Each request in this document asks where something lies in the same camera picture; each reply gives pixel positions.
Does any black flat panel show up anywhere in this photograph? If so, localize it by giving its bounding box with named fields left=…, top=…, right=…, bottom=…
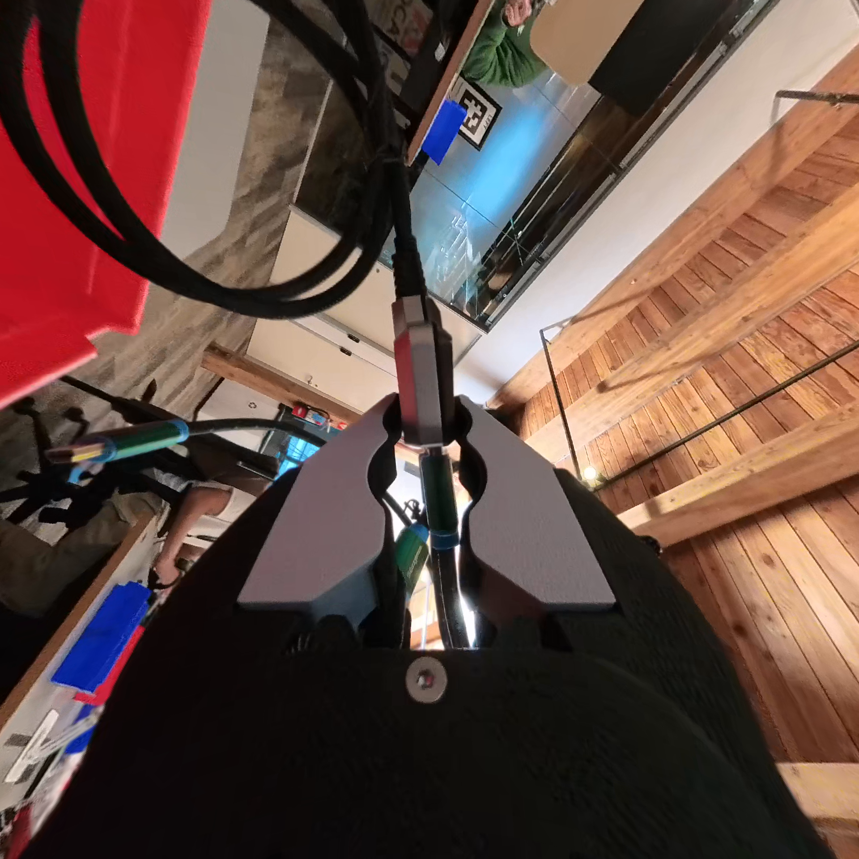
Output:
left=589, top=0, right=739, bottom=118

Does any wooden beam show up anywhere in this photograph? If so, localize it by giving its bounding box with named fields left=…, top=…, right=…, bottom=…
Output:
left=201, top=345, right=350, bottom=430

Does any black grey hdmi switch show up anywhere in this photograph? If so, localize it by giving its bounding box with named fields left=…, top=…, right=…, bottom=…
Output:
left=391, top=255, right=454, bottom=449

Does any blue plastic bin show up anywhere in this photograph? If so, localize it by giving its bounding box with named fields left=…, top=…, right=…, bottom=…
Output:
left=50, top=583, right=152, bottom=692
left=423, top=101, right=467, bottom=165

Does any thick braided hdmi cable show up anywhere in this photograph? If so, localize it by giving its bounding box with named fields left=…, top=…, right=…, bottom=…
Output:
left=0, top=0, right=430, bottom=468

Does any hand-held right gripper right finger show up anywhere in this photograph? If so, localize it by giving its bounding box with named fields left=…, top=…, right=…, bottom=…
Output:
left=458, top=395, right=618, bottom=632

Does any wood edged desk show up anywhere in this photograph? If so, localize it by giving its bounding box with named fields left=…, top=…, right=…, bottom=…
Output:
left=406, top=0, right=498, bottom=165

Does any tan cardboard panel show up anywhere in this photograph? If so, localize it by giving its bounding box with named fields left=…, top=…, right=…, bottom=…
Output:
left=529, top=0, right=645, bottom=85

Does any black white marker tag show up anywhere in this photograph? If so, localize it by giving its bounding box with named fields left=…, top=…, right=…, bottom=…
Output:
left=456, top=77, right=503, bottom=150

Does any glass partition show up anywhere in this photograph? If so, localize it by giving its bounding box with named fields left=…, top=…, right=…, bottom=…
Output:
left=379, top=40, right=782, bottom=333

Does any red plastic bin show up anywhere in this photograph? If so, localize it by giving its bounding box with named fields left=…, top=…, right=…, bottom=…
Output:
left=0, top=0, right=214, bottom=410

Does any white low cabinet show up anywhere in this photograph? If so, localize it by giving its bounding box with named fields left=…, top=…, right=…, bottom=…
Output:
left=245, top=201, right=484, bottom=404

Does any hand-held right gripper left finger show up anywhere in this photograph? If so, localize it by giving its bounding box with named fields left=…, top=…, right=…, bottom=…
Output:
left=237, top=393, right=412, bottom=648

